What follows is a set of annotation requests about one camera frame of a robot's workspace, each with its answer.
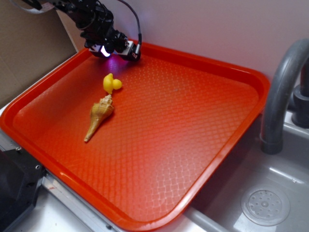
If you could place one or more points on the grey toy sink basin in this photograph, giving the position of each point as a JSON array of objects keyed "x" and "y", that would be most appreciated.
[{"x": 217, "y": 206}]

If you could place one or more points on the dark grey faucet handle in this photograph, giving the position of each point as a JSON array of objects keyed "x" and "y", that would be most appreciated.
[{"x": 300, "y": 117}]

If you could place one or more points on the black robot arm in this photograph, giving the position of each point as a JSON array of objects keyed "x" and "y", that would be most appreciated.
[{"x": 92, "y": 18}]

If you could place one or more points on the round sink drain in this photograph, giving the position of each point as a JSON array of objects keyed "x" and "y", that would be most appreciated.
[{"x": 265, "y": 205}]

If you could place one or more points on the brown cardboard panel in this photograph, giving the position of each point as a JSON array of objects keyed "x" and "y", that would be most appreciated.
[{"x": 31, "y": 45}]

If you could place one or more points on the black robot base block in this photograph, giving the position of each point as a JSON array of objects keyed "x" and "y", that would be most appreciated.
[{"x": 20, "y": 180}]

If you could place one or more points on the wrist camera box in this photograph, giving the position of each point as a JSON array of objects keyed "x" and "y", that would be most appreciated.
[{"x": 132, "y": 52}]

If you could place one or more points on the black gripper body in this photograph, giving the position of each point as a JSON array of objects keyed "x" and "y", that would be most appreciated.
[{"x": 102, "y": 39}]

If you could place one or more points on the yellow rubber duck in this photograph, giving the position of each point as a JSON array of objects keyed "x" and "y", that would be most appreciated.
[{"x": 110, "y": 84}]

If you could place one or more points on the red plastic tray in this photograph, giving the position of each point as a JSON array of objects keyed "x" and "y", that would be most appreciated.
[{"x": 175, "y": 119}]

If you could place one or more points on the tan spiral seashell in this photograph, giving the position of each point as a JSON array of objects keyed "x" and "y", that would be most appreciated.
[{"x": 99, "y": 112}]

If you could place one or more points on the grey curved faucet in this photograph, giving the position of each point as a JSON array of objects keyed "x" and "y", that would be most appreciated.
[{"x": 286, "y": 78}]

